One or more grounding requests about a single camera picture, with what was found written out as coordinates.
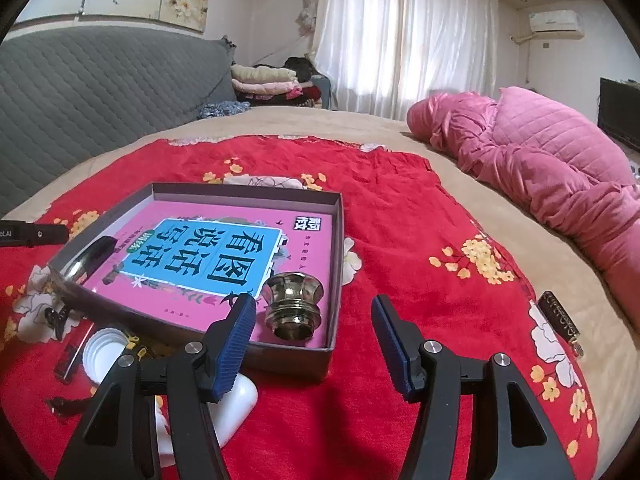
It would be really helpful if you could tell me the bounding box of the blue patterned cloth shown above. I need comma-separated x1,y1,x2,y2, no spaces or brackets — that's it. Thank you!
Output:
200,100,251,120

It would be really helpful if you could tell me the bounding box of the white curtain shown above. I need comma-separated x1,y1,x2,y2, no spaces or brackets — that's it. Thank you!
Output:
312,0,501,122

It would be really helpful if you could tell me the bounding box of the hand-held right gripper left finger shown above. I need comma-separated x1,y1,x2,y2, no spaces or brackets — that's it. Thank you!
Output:
54,294,261,480

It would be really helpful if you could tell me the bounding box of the dark tag with gold print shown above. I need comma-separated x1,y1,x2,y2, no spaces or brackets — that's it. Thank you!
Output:
539,291,585,358

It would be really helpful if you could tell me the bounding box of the dark red folded garment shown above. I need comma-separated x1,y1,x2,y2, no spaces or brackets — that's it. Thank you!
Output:
237,85,322,107

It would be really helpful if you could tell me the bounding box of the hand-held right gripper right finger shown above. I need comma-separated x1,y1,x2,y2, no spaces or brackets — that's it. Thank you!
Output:
371,294,576,480

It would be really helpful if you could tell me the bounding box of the red lighter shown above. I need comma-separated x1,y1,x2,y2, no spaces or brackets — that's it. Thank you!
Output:
54,344,77,380

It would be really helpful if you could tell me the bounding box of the black clip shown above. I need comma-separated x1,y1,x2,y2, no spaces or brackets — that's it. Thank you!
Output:
44,307,72,339

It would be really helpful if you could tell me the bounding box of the pink quilt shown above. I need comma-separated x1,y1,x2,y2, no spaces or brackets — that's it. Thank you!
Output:
406,86,640,306

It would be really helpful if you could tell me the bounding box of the black garment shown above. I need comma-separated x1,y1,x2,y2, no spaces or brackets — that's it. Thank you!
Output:
284,57,315,81

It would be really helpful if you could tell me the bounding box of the white round lid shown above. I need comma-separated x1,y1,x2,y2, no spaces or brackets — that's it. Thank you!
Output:
81,327,132,387

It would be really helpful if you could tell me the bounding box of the grey quilted cover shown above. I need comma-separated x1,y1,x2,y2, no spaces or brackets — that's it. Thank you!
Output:
0,25,238,217

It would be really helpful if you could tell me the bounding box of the beige folded garment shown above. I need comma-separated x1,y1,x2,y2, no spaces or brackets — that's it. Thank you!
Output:
231,64,297,84

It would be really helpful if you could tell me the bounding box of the pink and blue book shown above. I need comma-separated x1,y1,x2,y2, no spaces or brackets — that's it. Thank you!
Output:
82,204,337,346

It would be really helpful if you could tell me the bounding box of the white air conditioner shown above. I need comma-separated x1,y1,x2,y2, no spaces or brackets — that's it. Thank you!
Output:
527,9,585,40

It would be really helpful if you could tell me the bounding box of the grey cardboard box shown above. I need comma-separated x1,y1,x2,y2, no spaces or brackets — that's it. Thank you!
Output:
47,182,346,381

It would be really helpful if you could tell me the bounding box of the red floral blanket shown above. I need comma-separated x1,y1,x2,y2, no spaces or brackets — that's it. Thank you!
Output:
0,135,601,480

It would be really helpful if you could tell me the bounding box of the pink folded garment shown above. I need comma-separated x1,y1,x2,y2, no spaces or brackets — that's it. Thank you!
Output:
232,80,302,96

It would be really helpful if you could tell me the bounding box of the black television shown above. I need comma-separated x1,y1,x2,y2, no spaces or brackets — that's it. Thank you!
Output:
597,77,640,153

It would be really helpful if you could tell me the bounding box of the black bar with gold end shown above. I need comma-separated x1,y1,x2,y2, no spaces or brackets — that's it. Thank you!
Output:
62,236,117,282

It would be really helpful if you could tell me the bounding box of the white rounded plastic case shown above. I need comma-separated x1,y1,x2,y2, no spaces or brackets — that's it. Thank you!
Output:
202,374,259,452

